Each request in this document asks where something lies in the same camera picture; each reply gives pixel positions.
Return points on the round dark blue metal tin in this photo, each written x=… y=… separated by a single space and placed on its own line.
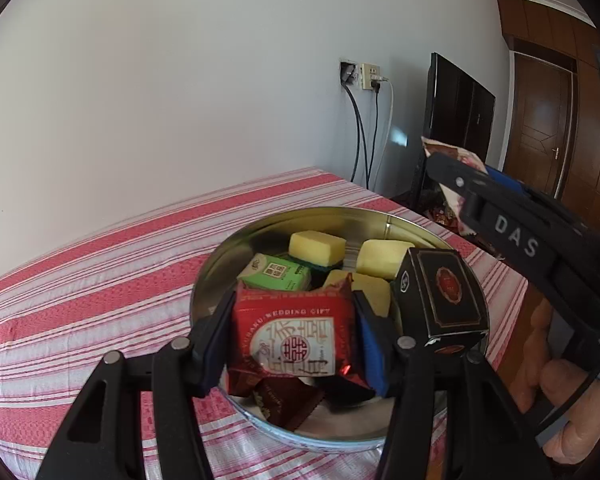
x=260 y=235

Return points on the black gift box red emblem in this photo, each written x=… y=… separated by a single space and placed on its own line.
x=440 y=290

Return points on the beige wall socket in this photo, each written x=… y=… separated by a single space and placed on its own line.
x=371 y=76

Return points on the person's right hand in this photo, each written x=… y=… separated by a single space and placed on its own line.
x=562 y=377

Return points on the dark red snack packet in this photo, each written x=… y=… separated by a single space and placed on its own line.
x=282 y=400

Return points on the green tissue pack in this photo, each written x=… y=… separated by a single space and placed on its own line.
x=275 y=272

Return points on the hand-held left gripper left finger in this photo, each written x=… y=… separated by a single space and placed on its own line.
x=215 y=355

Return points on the yellow green scouring sponge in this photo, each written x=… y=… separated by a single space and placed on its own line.
x=362 y=287
x=382 y=257
x=315 y=247

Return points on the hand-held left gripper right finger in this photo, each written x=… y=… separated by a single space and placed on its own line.
x=372 y=355

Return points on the red packet white round label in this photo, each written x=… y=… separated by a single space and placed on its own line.
x=290 y=330

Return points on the red snack packs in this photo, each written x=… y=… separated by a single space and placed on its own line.
x=442 y=216

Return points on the red striped tablecloth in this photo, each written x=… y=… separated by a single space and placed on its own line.
x=105 y=285

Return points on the dark wooden door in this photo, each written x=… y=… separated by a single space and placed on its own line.
x=535 y=120

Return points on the black flat television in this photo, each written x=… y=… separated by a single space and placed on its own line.
x=460 y=110

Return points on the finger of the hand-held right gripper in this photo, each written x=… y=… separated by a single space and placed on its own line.
x=507 y=181
x=452 y=175

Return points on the dark open wall box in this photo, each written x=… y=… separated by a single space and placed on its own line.
x=349 y=72

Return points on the dark wooden wall panel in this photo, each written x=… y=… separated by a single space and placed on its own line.
x=545 y=20

